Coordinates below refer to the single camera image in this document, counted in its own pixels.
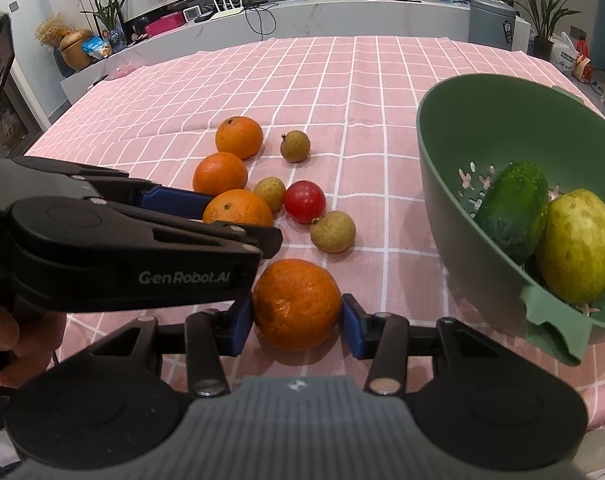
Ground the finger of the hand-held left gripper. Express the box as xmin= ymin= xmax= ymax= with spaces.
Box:
xmin=105 ymin=202 xmax=284 ymax=262
xmin=13 ymin=156 xmax=218 ymax=222

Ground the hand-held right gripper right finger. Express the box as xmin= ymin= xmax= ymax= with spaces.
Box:
xmin=339 ymin=294 xmax=513 ymax=395

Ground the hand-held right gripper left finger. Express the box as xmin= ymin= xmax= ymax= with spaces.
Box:
xmin=77 ymin=296 xmax=257 ymax=398

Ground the orange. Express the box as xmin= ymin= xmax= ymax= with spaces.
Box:
xmin=215 ymin=116 xmax=264 ymax=160
xmin=193 ymin=152 xmax=249 ymax=197
xmin=202 ymin=189 xmax=274 ymax=228
xmin=252 ymin=258 xmax=342 ymax=353

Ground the brown longan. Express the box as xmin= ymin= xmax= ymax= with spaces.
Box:
xmin=253 ymin=176 xmax=286 ymax=212
xmin=309 ymin=211 xmax=356 ymax=254
xmin=280 ymin=130 xmax=311 ymax=163

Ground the red tomato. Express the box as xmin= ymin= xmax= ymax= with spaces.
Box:
xmin=283 ymin=180 xmax=326 ymax=225

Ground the green colander bowl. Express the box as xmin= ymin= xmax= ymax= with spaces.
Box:
xmin=415 ymin=74 xmax=605 ymax=366

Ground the person's left hand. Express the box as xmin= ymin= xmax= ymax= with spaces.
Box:
xmin=0 ymin=292 xmax=66 ymax=389

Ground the glass door cabinet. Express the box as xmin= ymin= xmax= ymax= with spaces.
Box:
xmin=0 ymin=57 xmax=50 ymax=161

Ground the pink checked tablecloth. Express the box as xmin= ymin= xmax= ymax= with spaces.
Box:
xmin=22 ymin=35 xmax=605 ymax=433

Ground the potted plant in vase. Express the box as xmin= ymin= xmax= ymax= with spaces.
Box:
xmin=80 ymin=0 xmax=128 ymax=53

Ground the blue snack bag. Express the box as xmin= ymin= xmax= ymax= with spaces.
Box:
xmin=81 ymin=36 xmax=112 ymax=58

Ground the pink box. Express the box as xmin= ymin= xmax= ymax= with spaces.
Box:
xmin=145 ymin=15 xmax=186 ymax=37

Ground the gold vase with dried flowers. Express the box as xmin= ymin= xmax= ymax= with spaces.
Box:
xmin=35 ymin=12 xmax=96 ymax=72

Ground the white router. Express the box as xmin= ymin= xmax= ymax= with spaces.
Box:
xmin=210 ymin=0 xmax=246 ymax=17

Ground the green avocado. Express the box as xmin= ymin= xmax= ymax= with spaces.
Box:
xmin=475 ymin=161 xmax=549 ymax=266

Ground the grey marble media cabinet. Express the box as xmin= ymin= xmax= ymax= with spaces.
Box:
xmin=60 ymin=0 xmax=470 ymax=106

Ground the yellow-green guava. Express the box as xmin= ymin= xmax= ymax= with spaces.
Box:
xmin=535 ymin=188 xmax=605 ymax=305

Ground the grey trash bin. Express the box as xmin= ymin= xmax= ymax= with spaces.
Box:
xmin=468 ymin=0 xmax=530 ymax=53

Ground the tall potted plant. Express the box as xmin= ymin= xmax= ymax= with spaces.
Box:
xmin=502 ymin=0 xmax=590 ymax=61

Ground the white plastic bag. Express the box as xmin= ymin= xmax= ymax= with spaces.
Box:
xmin=552 ymin=32 xmax=580 ymax=73

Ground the red gift bag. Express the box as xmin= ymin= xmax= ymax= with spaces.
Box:
xmin=572 ymin=52 xmax=594 ymax=83

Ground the black cable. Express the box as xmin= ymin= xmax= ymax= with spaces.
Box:
xmin=245 ymin=2 xmax=278 ymax=41

